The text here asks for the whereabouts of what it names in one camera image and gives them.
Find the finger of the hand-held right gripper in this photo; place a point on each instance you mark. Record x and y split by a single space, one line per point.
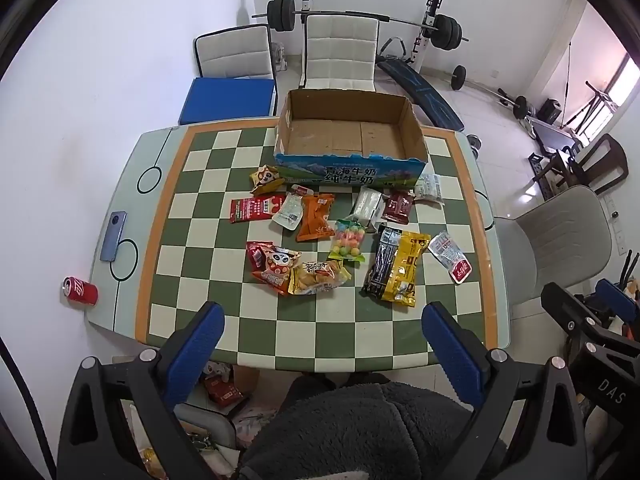
570 310
617 296

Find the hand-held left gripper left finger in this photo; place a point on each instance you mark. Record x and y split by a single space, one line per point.
200 340

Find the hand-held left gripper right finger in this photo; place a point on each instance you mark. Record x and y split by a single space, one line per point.
447 345

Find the yellow snack packet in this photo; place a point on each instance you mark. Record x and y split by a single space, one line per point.
409 270

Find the black snack packet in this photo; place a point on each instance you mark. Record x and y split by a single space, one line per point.
381 265

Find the large red panda packet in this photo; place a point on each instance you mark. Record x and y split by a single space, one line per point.
277 270

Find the yellow fried snack bag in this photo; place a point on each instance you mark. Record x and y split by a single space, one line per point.
320 276

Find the colourful candy ball bag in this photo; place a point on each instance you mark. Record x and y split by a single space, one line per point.
350 241

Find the dark red snack packet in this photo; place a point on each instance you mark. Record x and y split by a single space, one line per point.
398 206

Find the clear white pouch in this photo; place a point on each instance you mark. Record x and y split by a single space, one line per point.
290 211

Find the white snack packet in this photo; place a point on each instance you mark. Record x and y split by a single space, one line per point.
367 205

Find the orange snack packet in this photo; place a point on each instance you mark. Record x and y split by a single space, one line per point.
315 217

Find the cardboard box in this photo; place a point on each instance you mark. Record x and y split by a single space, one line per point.
320 135

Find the red box under table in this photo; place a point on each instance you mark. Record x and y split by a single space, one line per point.
222 392

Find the grey plastic chair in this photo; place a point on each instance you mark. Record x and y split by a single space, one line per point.
555 245

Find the white red sauce packet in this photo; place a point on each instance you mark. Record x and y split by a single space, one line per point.
450 256

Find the small red packet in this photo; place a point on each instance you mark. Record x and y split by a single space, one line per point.
254 251

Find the person's grey fleece clothing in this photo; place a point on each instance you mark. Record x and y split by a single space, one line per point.
360 430

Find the red soda can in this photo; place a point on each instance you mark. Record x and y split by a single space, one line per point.
80 291

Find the blue smartphone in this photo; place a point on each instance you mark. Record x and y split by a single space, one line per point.
113 236

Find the dark wooden chair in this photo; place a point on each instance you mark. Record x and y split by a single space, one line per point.
607 160

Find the clear white printed packet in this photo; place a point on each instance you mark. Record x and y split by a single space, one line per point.
430 187

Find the black flat screen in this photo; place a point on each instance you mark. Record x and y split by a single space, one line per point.
555 139

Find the small orange panda packet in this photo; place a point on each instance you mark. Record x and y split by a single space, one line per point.
265 180

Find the small dumbbell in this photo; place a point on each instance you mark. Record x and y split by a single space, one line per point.
473 142

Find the black speaker box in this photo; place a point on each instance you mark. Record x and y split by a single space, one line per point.
550 111

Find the blue seat cushion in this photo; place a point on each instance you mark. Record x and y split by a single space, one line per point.
227 101

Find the black blue sit-up bench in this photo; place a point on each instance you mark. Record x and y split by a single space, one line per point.
422 94

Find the curl bar with plates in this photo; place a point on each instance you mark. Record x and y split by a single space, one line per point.
459 76

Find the white padded chair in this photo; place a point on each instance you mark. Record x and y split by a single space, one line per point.
340 55

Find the barbell with black plates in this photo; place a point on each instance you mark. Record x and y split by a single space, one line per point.
280 14

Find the white chair with black frame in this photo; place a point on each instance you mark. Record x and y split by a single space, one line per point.
235 52

